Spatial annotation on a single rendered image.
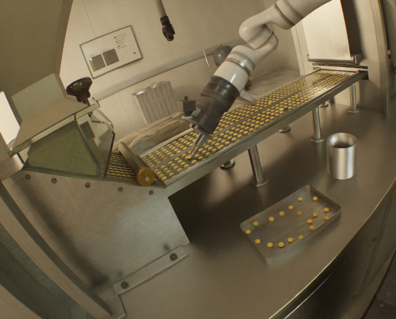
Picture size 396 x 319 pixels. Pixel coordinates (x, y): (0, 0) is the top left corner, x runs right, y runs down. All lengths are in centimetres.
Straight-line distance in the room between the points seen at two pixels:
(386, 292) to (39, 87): 68
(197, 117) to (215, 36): 454
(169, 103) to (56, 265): 364
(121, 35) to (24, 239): 410
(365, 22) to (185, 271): 94
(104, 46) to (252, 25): 378
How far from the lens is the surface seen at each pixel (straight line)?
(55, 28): 44
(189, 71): 468
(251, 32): 60
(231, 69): 54
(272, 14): 59
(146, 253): 53
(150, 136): 71
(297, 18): 59
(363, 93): 103
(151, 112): 384
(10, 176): 44
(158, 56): 446
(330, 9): 95
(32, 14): 43
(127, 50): 431
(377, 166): 70
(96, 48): 424
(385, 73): 97
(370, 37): 96
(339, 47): 96
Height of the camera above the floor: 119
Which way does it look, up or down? 27 degrees down
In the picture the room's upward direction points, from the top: 20 degrees counter-clockwise
